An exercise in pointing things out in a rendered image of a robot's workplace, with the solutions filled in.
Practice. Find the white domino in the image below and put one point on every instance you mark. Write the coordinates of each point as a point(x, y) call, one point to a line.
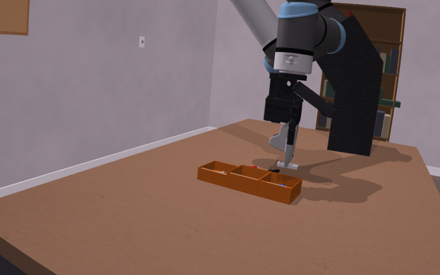
point(290, 165)

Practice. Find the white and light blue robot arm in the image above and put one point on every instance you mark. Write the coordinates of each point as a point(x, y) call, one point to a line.
point(305, 30)

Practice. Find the orange bin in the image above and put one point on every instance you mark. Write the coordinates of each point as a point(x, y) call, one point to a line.
point(265, 184)

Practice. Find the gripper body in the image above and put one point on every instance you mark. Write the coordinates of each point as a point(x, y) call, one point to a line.
point(282, 101)

